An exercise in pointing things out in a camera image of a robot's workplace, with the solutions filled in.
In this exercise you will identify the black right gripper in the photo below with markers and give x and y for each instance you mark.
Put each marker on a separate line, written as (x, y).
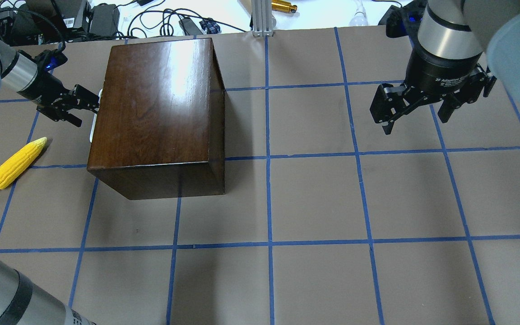
(440, 71)

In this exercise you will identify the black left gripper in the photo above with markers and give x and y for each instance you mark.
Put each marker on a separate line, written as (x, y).
(39, 87)

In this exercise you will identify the yellow toy corn cob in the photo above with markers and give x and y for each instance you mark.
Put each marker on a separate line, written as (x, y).
(19, 162)

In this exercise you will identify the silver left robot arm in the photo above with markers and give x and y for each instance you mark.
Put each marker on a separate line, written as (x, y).
(21, 301)

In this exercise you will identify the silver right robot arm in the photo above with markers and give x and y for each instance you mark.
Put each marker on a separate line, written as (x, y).
(460, 49)

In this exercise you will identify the dark wooden drawer cabinet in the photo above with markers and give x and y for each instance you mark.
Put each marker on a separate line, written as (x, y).
(160, 128)

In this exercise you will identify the black electronics box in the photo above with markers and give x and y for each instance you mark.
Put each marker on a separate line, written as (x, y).
(37, 22)

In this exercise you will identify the white light bulb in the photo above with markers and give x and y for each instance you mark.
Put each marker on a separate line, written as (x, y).
(359, 17)

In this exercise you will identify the black power adapter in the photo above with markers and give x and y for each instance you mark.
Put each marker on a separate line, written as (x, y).
(189, 28)

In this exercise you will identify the gold metal cylinder tool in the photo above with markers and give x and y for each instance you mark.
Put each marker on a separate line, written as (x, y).
(283, 6)

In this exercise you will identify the white drawer handle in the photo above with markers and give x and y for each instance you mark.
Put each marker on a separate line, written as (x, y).
(92, 130)

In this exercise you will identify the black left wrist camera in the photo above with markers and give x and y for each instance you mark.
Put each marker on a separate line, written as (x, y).
(50, 59)

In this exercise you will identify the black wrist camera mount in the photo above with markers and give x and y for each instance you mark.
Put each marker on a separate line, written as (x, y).
(403, 21)

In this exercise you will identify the aluminium frame post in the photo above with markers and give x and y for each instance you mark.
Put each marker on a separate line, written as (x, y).
(262, 18)

